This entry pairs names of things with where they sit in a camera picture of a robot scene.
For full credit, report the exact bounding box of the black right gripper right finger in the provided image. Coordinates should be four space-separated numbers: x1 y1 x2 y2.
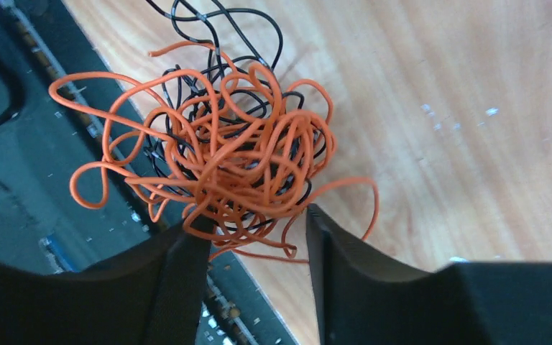
306 204 552 344

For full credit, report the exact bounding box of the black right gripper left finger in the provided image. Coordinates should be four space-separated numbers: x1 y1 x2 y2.
0 224 211 344

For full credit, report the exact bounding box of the orange cable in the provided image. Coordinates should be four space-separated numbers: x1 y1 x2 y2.
48 40 380 265

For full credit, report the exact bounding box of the black cable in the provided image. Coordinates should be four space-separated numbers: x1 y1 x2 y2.
144 0 327 234

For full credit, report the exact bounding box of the black mounting rail base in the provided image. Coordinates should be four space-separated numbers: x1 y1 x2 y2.
0 1 293 344

